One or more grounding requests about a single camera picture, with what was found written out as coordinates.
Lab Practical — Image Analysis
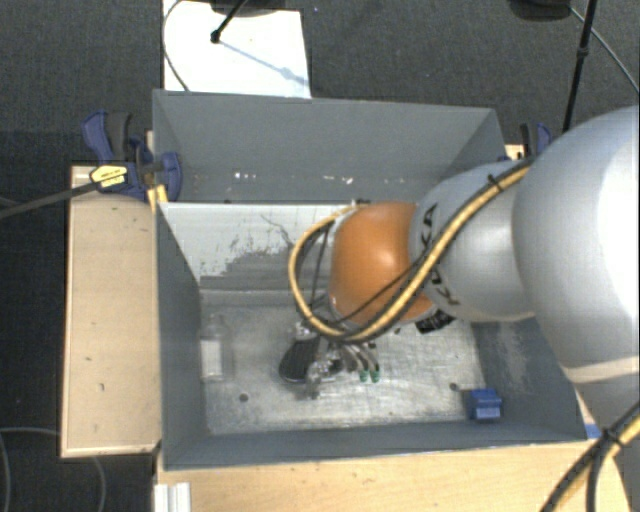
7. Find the black oval object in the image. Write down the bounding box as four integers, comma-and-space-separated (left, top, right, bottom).
278, 339, 322, 386

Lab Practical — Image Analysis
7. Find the pale wood board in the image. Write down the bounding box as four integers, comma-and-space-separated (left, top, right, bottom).
59, 164, 164, 459

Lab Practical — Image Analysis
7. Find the grey metal bin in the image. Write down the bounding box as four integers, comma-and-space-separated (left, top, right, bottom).
151, 88, 589, 471

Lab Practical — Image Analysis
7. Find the blue block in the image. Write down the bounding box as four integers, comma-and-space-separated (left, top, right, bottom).
466, 388, 504, 422

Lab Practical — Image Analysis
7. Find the black cylinder on white bracket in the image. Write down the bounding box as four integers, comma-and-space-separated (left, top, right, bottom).
414, 308, 455, 335

